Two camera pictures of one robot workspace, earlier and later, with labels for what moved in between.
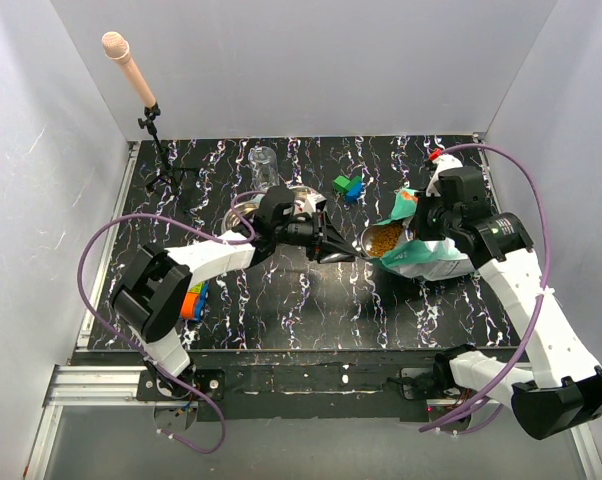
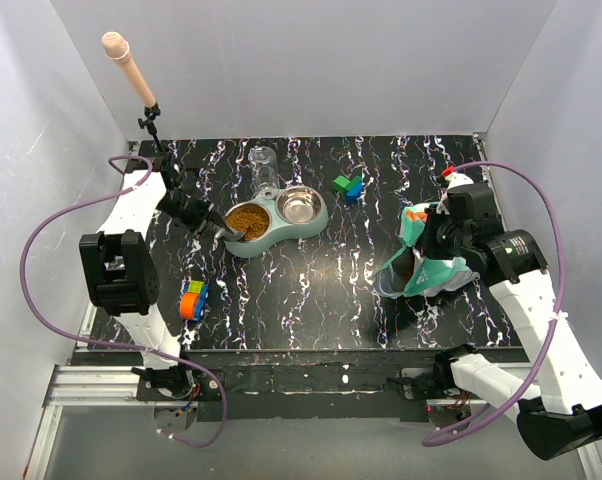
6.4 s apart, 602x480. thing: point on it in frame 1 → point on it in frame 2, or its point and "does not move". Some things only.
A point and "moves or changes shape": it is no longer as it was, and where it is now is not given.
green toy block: x=341 y=183 does not move
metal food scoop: x=376 y=241 moves or changes shape
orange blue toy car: x=196 y=301 does not move
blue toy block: x=355 y=194 does not move
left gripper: x=323 y=233 → x=204 y=213
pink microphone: x=117 y=48 does not move
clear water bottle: x=264 y=168 does not move
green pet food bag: x=424 y=257 moves or changes shape
